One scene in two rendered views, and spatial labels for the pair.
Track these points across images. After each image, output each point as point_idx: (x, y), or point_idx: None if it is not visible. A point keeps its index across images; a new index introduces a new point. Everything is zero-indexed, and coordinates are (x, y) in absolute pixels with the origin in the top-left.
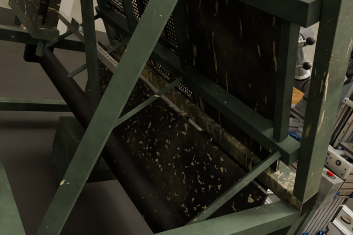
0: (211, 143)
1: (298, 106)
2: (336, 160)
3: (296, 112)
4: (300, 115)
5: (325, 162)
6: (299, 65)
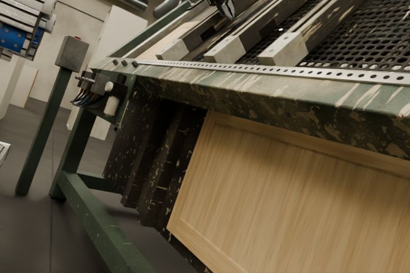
0: None
1: None
2: (55, 21)
3: None
4: None
5: (51, 28)
6: None
